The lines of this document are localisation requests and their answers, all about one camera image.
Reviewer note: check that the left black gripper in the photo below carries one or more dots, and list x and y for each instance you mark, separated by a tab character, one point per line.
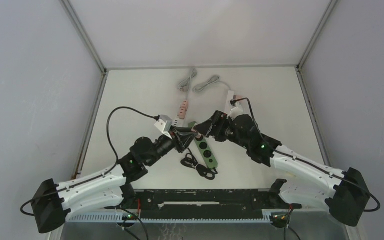
182	137

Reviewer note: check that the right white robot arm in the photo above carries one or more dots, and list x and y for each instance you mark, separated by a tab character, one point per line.
343	194

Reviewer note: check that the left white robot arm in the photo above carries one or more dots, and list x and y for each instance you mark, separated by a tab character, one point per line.
55	203

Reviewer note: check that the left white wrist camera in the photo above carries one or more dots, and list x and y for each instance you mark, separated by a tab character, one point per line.
164	124

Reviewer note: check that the white power strip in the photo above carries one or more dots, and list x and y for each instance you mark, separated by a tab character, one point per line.
178	122
228	106

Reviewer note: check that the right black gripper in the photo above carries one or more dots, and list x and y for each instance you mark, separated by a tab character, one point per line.
219	118

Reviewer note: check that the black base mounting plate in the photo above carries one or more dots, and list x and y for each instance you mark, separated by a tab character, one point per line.
217	203

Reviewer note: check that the green power strip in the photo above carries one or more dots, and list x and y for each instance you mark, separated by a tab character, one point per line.
206	152

